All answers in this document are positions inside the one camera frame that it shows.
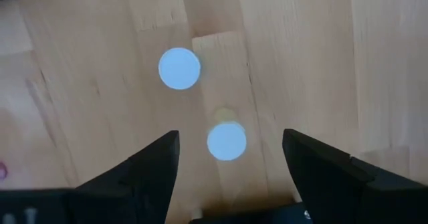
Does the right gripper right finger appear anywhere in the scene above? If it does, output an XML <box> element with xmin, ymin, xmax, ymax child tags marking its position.
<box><xmin>282</xmin><ymin>128</ymin><xmax>407</xmax><ymax>224</ymax></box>

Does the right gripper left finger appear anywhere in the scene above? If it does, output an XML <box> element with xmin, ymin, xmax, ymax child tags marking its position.
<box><xmin>68</xmin><ymin>130</ymin><xmax>181</xmax><ymax>224</ymax></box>

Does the light blue disc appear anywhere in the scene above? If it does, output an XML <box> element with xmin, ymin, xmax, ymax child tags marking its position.
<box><xmin>206</xmin><ymin>120</ymin><xmax>248</xmax><ymax>162</ymax></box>

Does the yellowish medicine bottle white cap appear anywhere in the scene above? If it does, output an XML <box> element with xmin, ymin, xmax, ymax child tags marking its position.
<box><xmin>158</xmin><ymin>47</ymin><xmax>202</xmax><ymax>91</ymax></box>

